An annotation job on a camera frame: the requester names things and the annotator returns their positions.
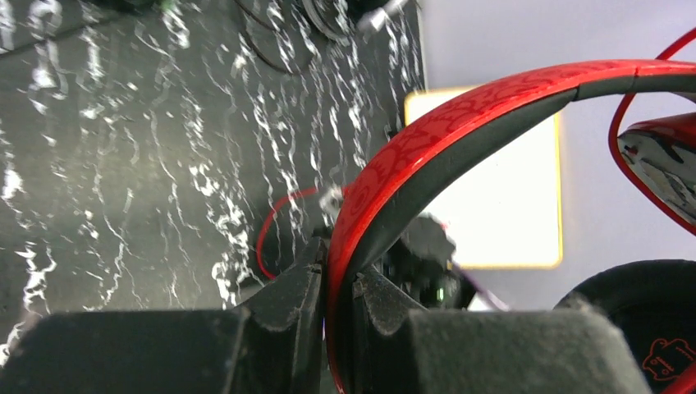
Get black cable on table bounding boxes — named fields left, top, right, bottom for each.
left=233, top=0, right=311, bottom=75

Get yellow framed whiteboard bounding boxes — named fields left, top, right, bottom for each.
left=424, top=113, right=563, bottom=270

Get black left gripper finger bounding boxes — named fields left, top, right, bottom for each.
left=1, top=238, right=327, bottom=393

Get red headphones with cable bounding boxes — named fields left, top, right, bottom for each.
left=255, top=27, right=696, bottom=394

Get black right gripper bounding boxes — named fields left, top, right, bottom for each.
left=353, top=214, right=649, bottom=393

